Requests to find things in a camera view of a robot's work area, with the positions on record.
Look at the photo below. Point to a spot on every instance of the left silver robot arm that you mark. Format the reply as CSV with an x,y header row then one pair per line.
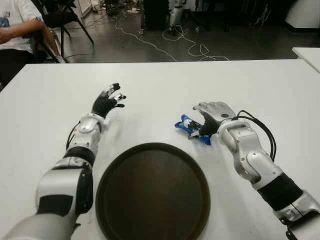
x,y
87,127

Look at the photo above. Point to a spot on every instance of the black cabinet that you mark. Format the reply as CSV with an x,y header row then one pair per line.
x,y
156,15

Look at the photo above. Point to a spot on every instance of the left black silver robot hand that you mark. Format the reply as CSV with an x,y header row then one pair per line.
x,y
102,106

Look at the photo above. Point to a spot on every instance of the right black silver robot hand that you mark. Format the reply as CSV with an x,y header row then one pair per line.
x,y
217,110

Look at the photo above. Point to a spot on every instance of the white side table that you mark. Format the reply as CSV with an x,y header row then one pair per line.
x,y
310,56

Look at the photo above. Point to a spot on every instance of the white curved panel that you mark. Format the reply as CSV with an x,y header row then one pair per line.
x,y
305,12

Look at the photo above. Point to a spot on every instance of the person in white shirt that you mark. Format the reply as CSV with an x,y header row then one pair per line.
x,y
15,15

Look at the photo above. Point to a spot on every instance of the blue Oreo cookie packet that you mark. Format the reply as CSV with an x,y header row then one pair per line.
x,y
182,120

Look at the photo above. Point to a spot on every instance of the white power strip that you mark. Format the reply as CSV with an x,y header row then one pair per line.
x,y
135,10

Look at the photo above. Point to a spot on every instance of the black chair frame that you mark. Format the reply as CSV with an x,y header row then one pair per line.
x,y
37,50

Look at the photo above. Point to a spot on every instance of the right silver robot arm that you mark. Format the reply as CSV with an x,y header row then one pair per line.
x,y
250,160

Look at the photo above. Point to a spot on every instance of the black gantry frame with casters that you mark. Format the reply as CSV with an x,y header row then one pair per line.
x,y
141,31

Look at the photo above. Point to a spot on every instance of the white board panel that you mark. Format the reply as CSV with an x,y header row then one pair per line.
x,y
86,7

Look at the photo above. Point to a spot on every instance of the black chair with angled legs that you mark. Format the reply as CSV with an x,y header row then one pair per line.
x,y
65,21

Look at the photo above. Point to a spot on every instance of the dark brown round tray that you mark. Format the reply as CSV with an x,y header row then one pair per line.
x,y
150,195

